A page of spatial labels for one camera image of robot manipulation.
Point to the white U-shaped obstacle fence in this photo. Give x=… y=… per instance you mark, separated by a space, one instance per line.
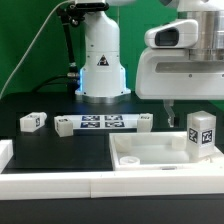
x=105 y=184

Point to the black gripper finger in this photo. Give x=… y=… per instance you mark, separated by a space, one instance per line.
x=168 y=104

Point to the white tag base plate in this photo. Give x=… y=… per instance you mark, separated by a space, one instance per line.
x=117 y=121

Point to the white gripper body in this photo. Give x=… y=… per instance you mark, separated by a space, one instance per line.
x=169 y=74

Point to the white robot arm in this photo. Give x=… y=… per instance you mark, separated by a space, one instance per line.
x=103 y=80

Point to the white square tabletop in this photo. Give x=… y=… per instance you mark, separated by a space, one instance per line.
x=157 y=151

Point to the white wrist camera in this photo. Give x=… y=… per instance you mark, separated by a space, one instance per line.
x=181 y=33

